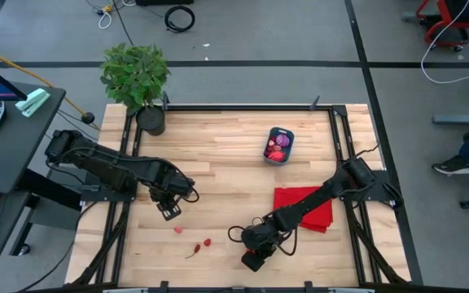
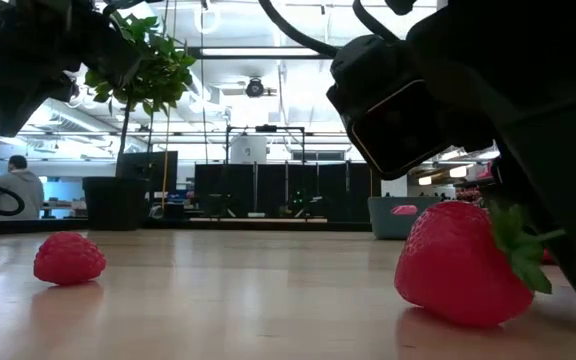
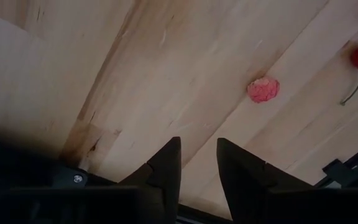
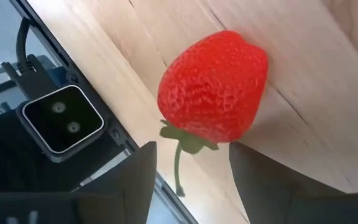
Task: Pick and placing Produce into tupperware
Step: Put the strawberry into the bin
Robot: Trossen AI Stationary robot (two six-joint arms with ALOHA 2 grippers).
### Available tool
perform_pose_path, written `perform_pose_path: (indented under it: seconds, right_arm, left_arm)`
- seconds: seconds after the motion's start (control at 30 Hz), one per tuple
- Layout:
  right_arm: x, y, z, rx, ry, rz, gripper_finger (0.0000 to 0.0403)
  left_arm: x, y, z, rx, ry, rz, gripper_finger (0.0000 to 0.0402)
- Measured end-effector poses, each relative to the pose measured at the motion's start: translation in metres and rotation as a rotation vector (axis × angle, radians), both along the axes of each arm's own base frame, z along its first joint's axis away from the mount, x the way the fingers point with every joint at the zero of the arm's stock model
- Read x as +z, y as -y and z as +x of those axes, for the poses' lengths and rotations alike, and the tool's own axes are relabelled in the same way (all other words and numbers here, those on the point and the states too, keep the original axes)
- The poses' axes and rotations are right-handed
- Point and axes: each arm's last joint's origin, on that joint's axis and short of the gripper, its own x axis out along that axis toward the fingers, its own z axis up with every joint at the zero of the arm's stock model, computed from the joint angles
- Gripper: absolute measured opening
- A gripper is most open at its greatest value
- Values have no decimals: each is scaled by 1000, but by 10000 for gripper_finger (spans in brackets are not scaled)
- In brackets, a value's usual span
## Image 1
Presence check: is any grey desk support leg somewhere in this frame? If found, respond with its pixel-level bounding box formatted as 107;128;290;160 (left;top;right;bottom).
9;168;83;257

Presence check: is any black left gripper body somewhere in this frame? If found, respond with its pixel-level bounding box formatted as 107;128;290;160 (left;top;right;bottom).
149;187;183;222

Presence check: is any white cable with yellow plug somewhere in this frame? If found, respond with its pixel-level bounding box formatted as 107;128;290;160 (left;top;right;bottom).
97;2;116;30

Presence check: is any black desk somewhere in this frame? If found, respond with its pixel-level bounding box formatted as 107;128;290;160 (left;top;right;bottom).
0;189;32;293
0;82;67;195

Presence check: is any silver aluminium bracket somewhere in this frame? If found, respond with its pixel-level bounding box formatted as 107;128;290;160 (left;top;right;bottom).
327;287;376;293

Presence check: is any black flat box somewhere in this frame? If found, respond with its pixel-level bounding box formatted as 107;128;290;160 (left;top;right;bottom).
135;0;195;7

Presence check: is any grey chair base bar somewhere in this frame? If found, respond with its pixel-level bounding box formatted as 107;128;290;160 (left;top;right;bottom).
432;107;469;126

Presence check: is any red folded cloth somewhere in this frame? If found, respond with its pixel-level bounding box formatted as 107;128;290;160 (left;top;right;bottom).
273;186;335;234

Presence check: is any yellow pole with black foot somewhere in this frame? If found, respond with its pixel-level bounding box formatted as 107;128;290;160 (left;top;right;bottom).
0;42;96;125

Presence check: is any red chili pepper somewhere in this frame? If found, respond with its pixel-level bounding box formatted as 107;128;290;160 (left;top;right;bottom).
184;243;202;260

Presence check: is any black coiled cable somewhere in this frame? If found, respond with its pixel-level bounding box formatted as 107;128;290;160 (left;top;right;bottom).
164;4;196;34

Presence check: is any green potted plant black pot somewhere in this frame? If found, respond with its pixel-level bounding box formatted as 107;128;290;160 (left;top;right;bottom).
99;42;172;138

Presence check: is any blue plastic tupperware container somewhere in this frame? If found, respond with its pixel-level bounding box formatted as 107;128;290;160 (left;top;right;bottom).
262;126;296;167

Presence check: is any mint green stapler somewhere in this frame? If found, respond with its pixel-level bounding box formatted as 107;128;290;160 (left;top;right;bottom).
14;88;51;119

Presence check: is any long white cable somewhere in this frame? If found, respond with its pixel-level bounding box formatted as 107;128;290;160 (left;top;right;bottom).
420;0;469;85

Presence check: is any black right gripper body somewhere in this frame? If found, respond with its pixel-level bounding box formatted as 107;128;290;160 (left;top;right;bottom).
240;222;280;273

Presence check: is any red and black cart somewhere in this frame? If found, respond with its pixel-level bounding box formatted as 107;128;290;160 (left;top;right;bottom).
401;0;469;53

